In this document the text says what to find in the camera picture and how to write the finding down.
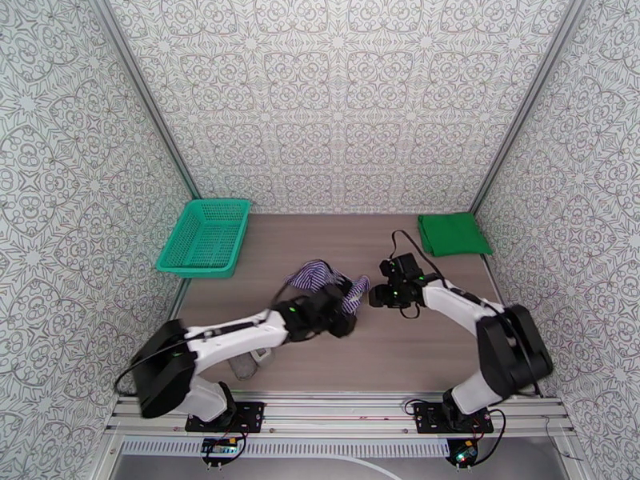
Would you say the aluminium table side rail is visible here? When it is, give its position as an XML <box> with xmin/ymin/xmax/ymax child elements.
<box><xmin>482</xmin><ymin>254</ymin><xmax>516</xmax><ymax>307</ymax></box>
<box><xmin>167</xmin><ymin>279</ymin><xmax>192</xmax><ymax>322</ymax></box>

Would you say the aluminium corner post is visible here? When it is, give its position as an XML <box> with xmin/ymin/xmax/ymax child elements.
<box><xmin>85</xmin><ymin>0</ymin><xmax>204</xmax><ymax>201</ymax></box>
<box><xmin>465</xmin><ymin>0</ymin><xmax>594</xmax><ymax>222</ymax></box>

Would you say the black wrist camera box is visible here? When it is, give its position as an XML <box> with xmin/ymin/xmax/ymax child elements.
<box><xmin>381</xmin><ymin>253</ymin><xmax>417</xmax><ymax>280</ymax></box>
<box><xmin>329</xmin><ymin>313</ymin><xmax>359</xmax><ymax>340</ymax></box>

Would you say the right round circuit board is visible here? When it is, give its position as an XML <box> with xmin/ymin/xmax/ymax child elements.
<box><xmin>446</xmin><ymin>438</ymin><xmax>479</xmax><ymax>467</ymax></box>

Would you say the white slotted cable duct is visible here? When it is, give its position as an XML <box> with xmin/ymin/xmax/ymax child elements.
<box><xmin>119</xmin><ymin>439</ymin><xmax>451</xmax><ymax>458</ymax></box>

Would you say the purple white striped tank top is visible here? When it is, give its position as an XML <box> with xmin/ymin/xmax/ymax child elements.
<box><xmin>283</xmin><ymin>259</ymin><xmax>372</xmax><ymax>317</ymax></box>

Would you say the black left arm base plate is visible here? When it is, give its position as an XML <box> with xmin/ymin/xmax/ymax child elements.
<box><xmin>185</xmin><ymin>401</ymin><xmax>266</xmax><ymax>434</ymax></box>

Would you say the aluminium front rail frame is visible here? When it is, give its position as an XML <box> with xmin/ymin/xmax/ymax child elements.
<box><xmin>103</xmin><ymin>390</ymin><xmax>576</xmax><ymax>441</ymax></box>

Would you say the left green circuit board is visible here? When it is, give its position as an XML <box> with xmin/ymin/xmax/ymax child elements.
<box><xmin>201</xmin><ymin>437</ymin><xmax>237</xmax><ymax>458</ymax></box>

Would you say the grey felt pouch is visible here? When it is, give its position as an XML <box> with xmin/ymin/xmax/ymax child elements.
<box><xmin>229</xmin><ymin>355</ymin><xmax>259</xmax><ymax>381</ymax></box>

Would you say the green plastic mesh basket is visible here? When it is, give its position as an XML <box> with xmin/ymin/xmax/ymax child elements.
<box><xmin>155</xmin><ymin>198</ymin><xmax>252</xmax><ymax>280</ymax></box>

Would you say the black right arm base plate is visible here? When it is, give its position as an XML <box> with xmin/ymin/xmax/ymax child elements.
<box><xmin>414</xmin><ymin>401</ymin><xmax>494</xmax><ymax>436</ymax></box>

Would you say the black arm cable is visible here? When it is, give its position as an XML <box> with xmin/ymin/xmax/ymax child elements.
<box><xmin>114</xmin><ymin>281</ymin><xmax>303</xmax><ymax>394</ymax></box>
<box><xmin>391</xmin><ymin>230</ymin><xmax>543</xmax><ymax>398</ymax></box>

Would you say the green t-shirt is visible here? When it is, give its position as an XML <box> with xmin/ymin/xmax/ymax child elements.
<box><xmin>417</xmin><ymin>212</ymin><xmax>494</xmax><ymax>258</ymax></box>

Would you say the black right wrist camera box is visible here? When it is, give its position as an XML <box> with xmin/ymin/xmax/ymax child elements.
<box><xmin>381</xmin><ymin>253</ymin><xmax>417</xmax><ymax>280</ymax></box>

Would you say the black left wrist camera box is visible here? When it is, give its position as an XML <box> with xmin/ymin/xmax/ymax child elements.
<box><xmin>329</xmin><ymin>313</ymin><xmax>359</xmax><ymax>340</ymax></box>

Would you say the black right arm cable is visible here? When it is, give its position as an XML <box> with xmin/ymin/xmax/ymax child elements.
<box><xmin>391</xmin><ymin>230</ymin><xmax>543</xmax><ymax>398</ymax></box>

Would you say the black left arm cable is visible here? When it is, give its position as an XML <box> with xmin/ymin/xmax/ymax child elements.
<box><xmin>114</xmin><ymin>281</ymin><xmax>303</xmax><ymax>394</ymax></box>

